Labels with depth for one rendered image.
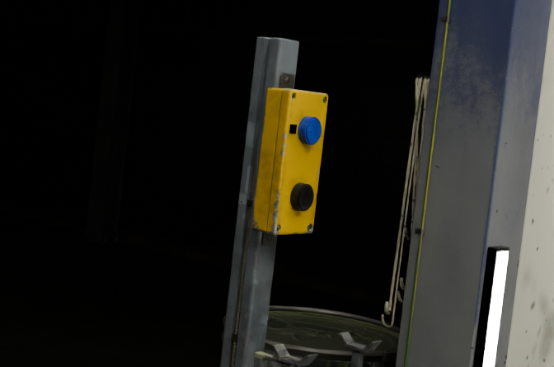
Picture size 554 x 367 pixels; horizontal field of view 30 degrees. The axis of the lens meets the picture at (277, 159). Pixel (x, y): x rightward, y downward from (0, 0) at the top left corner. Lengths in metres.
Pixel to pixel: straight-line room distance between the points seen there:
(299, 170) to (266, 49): 0.23
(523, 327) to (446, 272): 0.28
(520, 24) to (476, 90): 0.16
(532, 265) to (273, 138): 0.84
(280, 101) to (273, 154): 0.09
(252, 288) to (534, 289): 0.81
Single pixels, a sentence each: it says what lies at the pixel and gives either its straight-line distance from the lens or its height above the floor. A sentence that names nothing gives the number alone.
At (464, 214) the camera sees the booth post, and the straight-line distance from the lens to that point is 2.22.
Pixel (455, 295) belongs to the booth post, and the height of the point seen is 1.16.
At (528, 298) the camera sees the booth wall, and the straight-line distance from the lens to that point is 2.44.
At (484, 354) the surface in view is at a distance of 2.24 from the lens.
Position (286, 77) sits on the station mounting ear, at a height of 1.57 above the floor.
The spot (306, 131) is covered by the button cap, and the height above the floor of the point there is 1.48.
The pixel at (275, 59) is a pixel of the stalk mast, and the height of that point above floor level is 1.60.
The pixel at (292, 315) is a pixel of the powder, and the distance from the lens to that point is 3.31.
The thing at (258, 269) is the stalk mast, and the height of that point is 1.22.
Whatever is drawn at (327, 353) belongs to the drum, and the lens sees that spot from 2.81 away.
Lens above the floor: 1.52
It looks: 3 degrees down
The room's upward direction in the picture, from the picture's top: 6 degrees clockwise
